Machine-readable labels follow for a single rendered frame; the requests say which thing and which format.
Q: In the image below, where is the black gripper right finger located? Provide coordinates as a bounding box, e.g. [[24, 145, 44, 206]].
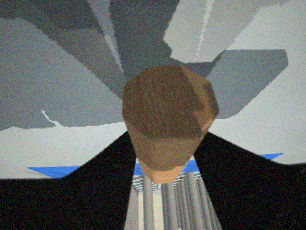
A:
[[194, 131, 306, 230]]

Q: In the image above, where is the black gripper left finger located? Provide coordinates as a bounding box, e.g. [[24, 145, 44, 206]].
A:
[[0, 131, 136, 230]]

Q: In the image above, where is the blue flat strip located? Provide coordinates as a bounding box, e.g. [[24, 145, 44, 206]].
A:
[[28, 153, 284, 178]]

